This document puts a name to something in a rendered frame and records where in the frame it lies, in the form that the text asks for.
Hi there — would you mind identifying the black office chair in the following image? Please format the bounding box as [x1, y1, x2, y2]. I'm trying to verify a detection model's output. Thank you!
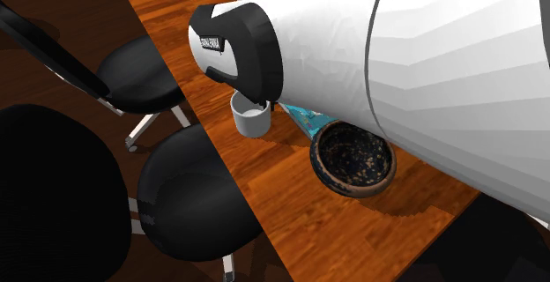
[0, 103, 264, 282]
[0, 0, 192, 152]

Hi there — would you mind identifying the turquoise book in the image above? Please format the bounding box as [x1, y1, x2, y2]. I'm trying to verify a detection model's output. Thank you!
[279, 102, 339, 141]

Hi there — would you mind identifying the dark speckled bowl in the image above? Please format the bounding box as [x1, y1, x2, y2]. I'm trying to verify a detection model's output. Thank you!
[309, 119, 398, 199]

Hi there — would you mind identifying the wooden table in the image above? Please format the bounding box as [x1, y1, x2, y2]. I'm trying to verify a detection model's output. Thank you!
[112, 0, 480, 282]

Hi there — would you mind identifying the white mug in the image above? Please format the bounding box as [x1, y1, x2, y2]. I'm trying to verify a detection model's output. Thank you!
[230, 90, 272, 139]

